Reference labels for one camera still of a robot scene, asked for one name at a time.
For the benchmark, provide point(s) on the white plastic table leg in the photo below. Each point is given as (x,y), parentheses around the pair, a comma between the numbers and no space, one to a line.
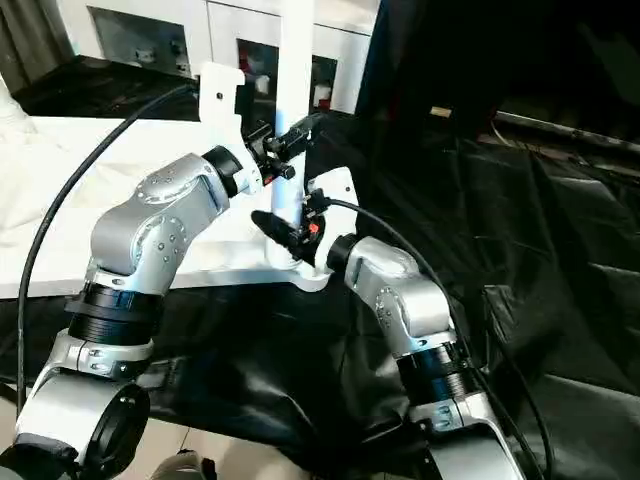
(8,100)
(296,60)

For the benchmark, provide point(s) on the white plastic table top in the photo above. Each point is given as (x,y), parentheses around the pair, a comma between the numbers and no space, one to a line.
(60,200)

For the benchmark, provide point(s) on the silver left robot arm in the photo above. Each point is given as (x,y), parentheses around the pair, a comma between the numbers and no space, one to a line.
(140,260)

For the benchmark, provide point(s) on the small yellow label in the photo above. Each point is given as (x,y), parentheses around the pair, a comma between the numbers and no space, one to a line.
(440,111)

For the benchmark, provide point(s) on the white glass-door cabinet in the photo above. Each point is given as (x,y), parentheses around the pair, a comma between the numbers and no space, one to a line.
(150,25)

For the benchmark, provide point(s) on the black plastic mat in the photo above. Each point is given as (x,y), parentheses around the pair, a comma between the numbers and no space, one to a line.
(560,250)

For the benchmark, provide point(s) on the black metal rod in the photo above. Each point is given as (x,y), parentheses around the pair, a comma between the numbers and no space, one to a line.
(565,125)

